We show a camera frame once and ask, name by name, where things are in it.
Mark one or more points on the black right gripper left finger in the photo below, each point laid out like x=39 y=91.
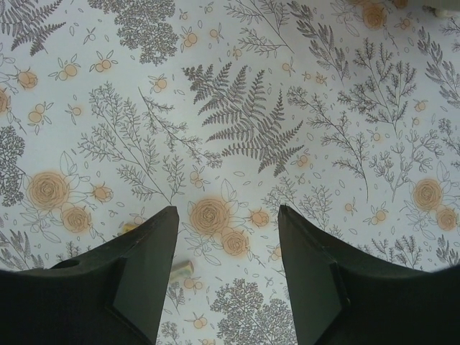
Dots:
x=112 y=294

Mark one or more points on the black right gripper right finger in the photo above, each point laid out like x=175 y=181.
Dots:
x=342 y=295

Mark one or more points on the small beige eraser stick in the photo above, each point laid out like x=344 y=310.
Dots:
x=181 y=270

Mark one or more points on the floral patterned table mat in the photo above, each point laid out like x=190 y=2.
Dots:
x=345 y=111

